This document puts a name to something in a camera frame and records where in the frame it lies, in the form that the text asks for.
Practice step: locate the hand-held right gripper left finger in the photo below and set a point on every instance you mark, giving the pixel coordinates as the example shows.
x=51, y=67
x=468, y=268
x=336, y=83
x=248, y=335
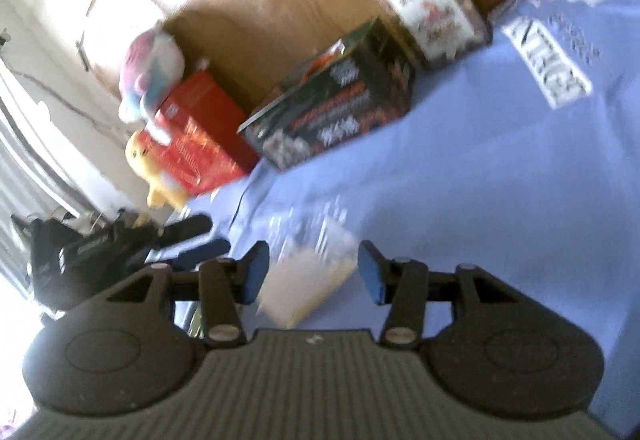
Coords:
x=255, y=270

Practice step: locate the red gift bag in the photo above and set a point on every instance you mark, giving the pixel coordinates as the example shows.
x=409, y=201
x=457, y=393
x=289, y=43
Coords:
x=200, y=134

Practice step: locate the black tape strip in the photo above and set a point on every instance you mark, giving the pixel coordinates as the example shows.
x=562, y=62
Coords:
x=82, y=54

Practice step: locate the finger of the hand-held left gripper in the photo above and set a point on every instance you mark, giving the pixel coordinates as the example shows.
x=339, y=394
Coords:
x=205, y=252
x=187, y=226

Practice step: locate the pale yellow snack packet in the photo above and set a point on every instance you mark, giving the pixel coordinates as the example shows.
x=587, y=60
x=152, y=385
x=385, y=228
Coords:
x=305, y=280

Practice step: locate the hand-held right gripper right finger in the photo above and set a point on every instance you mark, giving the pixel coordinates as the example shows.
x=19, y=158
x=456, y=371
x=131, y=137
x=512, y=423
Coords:
x=371, y=270

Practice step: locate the blue printed cloth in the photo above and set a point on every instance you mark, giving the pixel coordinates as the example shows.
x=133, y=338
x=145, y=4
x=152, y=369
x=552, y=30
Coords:
x=500, y=169

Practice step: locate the dark printed box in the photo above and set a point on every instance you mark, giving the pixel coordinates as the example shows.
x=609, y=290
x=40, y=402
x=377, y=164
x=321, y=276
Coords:
x=340, y=109

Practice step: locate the yellow duck plush toy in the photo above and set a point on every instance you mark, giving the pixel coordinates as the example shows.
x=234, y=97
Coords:
x=160, y=185

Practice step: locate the pastel plush toy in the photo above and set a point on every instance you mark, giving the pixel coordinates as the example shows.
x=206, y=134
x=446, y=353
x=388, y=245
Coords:
x=150, y=64

